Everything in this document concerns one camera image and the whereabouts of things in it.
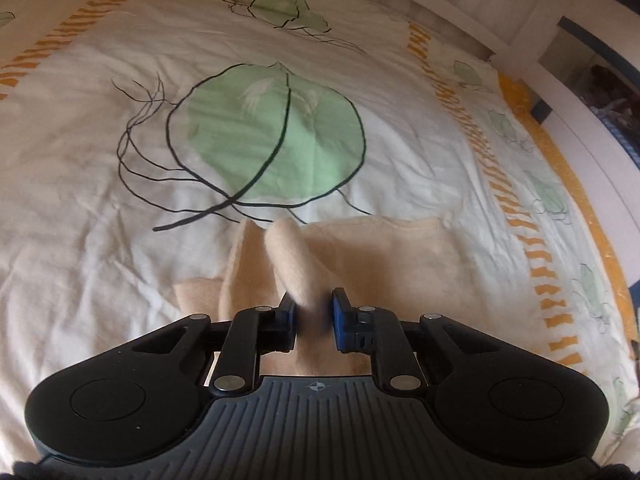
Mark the white bed frame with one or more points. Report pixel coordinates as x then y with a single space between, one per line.
565 130

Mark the beige knit sweater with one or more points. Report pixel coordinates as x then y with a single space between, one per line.
375 260

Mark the leaf print bed sheet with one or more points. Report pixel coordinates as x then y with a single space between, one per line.
100 160

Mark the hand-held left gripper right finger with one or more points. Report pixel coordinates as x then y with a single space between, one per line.
340 320

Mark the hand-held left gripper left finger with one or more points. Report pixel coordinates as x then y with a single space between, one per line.
287 317

